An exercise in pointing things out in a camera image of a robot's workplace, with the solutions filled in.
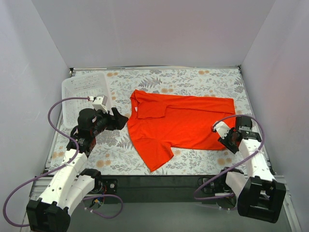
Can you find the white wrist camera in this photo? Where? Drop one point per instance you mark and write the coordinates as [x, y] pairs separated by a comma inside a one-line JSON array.
[[99, 103], [221, 128]]

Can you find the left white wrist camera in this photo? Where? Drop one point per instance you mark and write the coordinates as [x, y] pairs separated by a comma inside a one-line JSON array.
[[99, 103]]

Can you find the aluminium frame rail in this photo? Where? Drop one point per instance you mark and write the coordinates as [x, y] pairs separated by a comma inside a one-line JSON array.
[[214, 191]]

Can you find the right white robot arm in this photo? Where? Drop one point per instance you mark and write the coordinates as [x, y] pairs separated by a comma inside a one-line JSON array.
[[258, 194]]

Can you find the white plastic laundry basket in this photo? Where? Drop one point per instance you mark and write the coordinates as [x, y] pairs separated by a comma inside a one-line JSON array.
[[84, 85]]

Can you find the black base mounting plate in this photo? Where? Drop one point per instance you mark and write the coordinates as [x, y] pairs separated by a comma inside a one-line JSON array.
[[151, 188]]

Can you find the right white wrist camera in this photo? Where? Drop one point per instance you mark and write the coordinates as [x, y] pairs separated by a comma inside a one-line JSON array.
[[221, 128]]

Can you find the orange t shirt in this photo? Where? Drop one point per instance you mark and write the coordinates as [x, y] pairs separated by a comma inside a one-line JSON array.
[[160, 122]]

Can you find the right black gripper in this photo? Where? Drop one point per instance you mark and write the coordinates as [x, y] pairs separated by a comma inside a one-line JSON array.
[[228, 141]]

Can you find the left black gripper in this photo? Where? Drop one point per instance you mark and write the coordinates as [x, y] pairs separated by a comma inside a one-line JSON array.
[[113, 119]]

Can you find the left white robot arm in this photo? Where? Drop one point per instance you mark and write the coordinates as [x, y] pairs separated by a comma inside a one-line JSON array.
[[52, 211]]

